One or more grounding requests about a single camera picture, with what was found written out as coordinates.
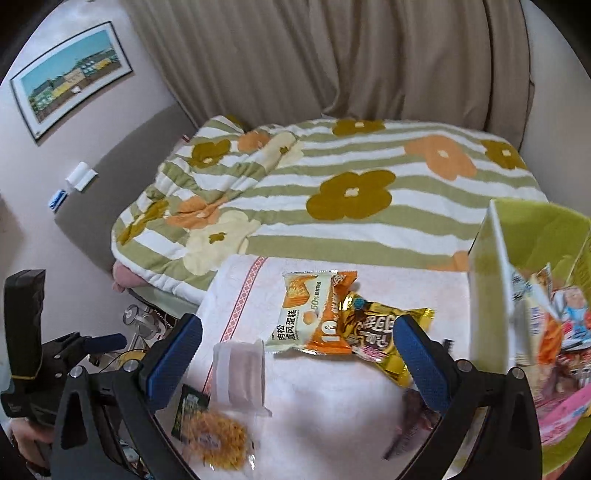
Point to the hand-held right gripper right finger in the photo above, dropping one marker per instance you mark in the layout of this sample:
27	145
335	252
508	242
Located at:
420	364

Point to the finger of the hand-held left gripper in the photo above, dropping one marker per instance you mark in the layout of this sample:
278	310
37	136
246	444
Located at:
106	343

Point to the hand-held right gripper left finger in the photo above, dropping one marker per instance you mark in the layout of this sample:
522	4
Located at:
173	364

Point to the gold snack packet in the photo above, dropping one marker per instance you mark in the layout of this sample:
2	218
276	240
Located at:
369	332

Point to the dark brown snack packet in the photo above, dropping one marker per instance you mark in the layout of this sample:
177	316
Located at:
411	424

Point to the clear wafer packet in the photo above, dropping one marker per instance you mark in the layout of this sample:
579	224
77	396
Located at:
238	374

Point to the crispy noodle snack packet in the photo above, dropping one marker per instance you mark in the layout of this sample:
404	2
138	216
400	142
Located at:
217	434

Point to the green cardboard box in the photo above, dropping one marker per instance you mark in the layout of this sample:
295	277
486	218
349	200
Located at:
489	267

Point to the silver grey snack packet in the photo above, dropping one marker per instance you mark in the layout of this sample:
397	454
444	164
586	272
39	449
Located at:
521	300

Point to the white orange cake packet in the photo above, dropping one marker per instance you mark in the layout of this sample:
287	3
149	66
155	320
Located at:
300	314

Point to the orange snack packet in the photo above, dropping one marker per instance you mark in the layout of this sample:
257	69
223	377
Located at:
547	332

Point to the dark red snack packet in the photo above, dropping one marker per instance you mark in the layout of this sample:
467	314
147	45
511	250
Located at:
572	369

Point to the pink snack packet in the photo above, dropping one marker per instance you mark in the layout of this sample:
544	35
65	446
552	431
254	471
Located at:
568	420

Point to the white blue red packet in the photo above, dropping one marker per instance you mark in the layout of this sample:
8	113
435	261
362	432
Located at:
575	314

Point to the person's left hand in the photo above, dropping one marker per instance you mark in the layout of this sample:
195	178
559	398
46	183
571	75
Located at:
32	438

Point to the silver metal object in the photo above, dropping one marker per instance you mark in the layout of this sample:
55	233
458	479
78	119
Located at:
141	321

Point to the pink pillow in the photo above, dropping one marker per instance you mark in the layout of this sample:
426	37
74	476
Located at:
127	277

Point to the white towel with red stripe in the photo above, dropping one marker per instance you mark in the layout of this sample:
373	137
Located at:
249	323

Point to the white low table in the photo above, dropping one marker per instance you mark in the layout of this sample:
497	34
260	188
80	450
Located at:
332	429

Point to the blue white small pack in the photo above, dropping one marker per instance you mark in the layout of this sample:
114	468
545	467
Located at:
58	199

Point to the striped floral blanket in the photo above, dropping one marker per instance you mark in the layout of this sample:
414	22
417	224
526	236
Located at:
369	230

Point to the grey padded headboard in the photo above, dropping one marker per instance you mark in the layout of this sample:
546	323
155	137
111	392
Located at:
120	161

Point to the beige curtain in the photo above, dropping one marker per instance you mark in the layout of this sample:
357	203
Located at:
323	55

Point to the framed wall poster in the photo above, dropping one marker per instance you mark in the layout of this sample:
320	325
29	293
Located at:
69	78

